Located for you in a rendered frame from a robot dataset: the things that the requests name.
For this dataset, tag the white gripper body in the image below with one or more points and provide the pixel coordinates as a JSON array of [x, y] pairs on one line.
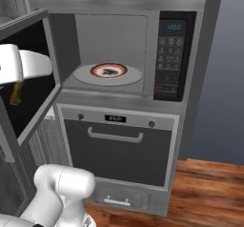
[[9, 64]]

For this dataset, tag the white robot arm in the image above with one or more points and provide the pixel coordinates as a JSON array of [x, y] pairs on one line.
[[60, 189]]

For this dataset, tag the brown chicken drumstick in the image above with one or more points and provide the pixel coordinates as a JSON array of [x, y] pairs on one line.
[[16, 95]]

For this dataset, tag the microwave door with black window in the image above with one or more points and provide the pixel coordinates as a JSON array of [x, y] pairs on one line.
[[31, 103]]

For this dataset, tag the grey microwave turntable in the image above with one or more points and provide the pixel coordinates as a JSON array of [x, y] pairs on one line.
[[82, 77]]

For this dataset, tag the grey microwave oven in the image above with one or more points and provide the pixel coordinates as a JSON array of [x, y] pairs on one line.
[[173, 56]]

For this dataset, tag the pale grey base cupboards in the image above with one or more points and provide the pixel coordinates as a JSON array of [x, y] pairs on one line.
[[50, 141]]

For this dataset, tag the dark round oven knob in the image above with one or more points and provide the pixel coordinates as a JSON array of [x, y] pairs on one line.
[[152, 124], [80, 116]]

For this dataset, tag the red rimmed patterned plate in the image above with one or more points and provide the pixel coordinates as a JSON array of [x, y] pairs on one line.
[[109, 70]]

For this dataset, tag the grey built-in oven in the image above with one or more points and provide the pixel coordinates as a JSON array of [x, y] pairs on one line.
[[117, 148]]

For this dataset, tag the dark oven door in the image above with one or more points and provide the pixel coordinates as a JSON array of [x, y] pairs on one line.
[[117, 160]]

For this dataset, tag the grey drawer front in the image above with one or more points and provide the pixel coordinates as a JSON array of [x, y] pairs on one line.
[[139, 199]]

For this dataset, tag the tall grey cabinet housing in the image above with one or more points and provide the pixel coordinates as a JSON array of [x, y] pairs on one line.
[[203, 78]]

